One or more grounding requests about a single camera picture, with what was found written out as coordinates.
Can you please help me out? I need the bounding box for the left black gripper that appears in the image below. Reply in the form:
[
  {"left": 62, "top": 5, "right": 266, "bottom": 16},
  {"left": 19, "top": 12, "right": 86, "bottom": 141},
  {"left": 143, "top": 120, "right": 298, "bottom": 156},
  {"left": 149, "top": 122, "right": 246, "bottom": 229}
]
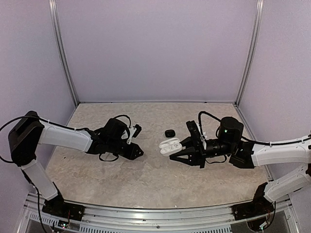
[{"left": 107, "top": 138, "right": 144, "bottom": 160}]

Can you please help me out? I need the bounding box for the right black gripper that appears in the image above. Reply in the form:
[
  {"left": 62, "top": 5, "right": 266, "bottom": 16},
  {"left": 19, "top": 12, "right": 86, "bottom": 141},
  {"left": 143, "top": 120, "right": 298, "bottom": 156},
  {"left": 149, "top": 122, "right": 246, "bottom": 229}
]
[{"left": 169, "top": 135, "right": 235, "bottom": 168}]

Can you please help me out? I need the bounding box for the white earbud charging case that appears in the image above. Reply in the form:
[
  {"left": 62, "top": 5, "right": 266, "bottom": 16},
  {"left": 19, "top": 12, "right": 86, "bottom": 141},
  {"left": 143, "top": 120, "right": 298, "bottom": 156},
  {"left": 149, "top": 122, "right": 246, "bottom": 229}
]
[{"left": 158, "top": 137, "right": 182, "bottom": 157}]

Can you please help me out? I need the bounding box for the black earbud charging case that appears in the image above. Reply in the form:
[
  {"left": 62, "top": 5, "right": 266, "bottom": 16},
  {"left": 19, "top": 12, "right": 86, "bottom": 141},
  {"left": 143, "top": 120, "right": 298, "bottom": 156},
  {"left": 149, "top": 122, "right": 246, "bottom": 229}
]
[{"left": 164, "top": 129, "right": 175, "bottom": 138}]

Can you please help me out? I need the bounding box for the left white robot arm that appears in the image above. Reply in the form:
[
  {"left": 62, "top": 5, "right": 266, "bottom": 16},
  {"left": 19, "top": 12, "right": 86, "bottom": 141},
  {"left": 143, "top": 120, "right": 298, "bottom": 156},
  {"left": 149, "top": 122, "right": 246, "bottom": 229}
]
[{"left": 8, "top": 111, "right": 144, "bottom": 216}]

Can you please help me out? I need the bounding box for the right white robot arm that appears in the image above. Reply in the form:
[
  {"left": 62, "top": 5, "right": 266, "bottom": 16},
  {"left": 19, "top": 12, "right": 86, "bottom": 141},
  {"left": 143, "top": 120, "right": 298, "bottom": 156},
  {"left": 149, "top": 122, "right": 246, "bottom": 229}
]
[{"left": 169, "top": 116, "right": 311, "bottom": 216}]

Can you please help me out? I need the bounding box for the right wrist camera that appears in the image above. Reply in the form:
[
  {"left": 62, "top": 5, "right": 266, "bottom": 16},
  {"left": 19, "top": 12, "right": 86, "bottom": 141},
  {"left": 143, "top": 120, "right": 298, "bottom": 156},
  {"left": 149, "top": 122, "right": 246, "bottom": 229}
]
[{"left": 186, "top": 120, "right": 207, "bottom": 150}]

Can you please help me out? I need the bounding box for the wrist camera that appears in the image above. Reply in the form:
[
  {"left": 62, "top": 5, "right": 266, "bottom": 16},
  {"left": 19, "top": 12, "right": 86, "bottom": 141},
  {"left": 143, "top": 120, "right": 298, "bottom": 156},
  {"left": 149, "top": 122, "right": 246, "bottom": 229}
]
[
  {"left": 126, "top": 124, "right": 142, "bottom": 144},
  {"left": 186, "top": 120, "right": 207, "bottom": 150}
]

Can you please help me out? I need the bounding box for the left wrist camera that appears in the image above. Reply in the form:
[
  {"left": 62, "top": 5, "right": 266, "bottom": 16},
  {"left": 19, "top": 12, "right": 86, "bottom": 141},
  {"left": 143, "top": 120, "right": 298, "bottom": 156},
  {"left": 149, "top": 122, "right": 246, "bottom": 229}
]
[{"left": 126, "top": 124, "right": 142, "bottom": 144}]

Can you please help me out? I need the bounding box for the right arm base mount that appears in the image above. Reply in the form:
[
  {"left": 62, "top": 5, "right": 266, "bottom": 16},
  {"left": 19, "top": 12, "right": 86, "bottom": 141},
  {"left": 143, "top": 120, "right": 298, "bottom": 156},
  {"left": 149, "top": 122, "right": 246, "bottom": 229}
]
[{"left": 232, "top": 182, "right": 275, "bottom": 220}]

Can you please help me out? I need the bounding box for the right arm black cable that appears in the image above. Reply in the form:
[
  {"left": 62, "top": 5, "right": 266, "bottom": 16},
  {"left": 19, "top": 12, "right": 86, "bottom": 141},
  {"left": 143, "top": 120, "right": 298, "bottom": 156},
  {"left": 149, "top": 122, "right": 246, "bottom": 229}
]
[{"left": 198, "top": 111, "right": 311, "bottom": 165}]

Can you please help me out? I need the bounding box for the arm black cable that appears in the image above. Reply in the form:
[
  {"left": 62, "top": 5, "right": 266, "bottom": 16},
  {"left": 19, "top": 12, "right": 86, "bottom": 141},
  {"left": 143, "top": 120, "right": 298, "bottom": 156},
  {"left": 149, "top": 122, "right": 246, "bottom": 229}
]
[
  {"left": 198, "top": 111, "right": 311, "bottom": 165},
  {"left": 0, "top": 115, "right": 133, "bottom": 163}
]

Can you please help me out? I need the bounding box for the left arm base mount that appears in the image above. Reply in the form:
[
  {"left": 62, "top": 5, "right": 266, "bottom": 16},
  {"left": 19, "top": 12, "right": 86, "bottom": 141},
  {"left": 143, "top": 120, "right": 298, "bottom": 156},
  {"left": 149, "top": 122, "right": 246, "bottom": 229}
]
[{"left": 42, "top": 198, "right": 85, "bottom": 221}]

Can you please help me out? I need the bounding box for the front aluminium rail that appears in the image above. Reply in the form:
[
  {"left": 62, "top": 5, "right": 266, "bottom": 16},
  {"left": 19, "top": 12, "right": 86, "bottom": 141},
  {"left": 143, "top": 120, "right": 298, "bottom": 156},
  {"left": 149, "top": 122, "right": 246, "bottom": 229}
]
[{"left": 17, "top": 196, "right": 301, "bottom": 233}]

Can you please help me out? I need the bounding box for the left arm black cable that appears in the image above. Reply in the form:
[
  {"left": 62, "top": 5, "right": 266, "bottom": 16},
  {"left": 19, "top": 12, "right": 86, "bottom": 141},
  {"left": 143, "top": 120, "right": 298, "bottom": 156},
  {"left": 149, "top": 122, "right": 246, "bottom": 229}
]
[{"left": 0, "top": 115, "right": 133, "bottom": 163}]

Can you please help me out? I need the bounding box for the right aluminium frame post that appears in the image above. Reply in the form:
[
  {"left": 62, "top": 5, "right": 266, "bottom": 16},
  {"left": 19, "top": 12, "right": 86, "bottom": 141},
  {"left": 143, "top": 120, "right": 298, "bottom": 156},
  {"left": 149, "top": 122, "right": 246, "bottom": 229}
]
[{"left": 235, "top": 0, "right": 264, "bottom": 108}]

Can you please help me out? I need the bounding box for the aluminium frame post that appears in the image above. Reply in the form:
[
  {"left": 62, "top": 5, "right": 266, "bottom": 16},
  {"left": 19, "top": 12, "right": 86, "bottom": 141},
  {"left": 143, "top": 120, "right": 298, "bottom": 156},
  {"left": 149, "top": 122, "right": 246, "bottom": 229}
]
[
  {"left": 235, "top": 0, "right": 264, "bottom": 108},
  {"left": 49, "top": 0, "right": 80, "bottom": 108}
]

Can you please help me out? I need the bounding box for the left aluminium frame post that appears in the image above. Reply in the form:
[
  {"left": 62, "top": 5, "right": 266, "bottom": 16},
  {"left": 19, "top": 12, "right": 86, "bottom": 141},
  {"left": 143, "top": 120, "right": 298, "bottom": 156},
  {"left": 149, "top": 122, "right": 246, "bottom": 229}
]
[{"left": 49, "top": 0, "right": 80, "bottom": 108}]

